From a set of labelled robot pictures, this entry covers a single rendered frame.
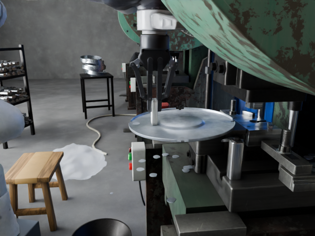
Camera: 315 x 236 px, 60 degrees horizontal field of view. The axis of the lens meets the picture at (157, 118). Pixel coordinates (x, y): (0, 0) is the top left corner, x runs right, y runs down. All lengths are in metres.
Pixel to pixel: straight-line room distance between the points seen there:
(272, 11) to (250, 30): 0.03
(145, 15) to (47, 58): 6.95
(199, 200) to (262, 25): 0.48
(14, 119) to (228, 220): 0.60
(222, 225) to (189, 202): 0.10
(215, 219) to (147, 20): 0.47
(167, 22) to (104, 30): 6.69
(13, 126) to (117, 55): 6.58
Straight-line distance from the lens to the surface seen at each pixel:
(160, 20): 0.67
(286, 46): 0.29
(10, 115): 0.83
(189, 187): 0.72
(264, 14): 0.27
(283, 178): 0.67
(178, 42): 2.06
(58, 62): 7.53
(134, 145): 1.02
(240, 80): 0.71
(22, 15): 7.71
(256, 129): 0.76
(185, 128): 0.70
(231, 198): 0.63
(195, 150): 0.76
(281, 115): 1.04
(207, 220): 0.62
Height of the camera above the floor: 1.01
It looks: 16 degrees down
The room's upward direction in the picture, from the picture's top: straight up
